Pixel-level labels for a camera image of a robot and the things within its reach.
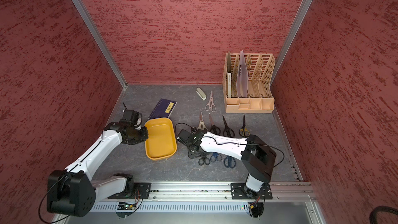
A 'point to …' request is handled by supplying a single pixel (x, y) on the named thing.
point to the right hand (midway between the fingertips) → (198, 155)
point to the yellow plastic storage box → (161, 143)
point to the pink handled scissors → (211, 105)
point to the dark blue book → (162, 109)
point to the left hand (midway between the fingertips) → (146, 140)
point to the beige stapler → (201, 93)
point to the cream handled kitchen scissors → (202, 125)
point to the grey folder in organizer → (242, 82)
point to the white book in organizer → (229, 75)
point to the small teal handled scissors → (229, 161)
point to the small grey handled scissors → (203, 160)
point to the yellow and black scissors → (244, 131)
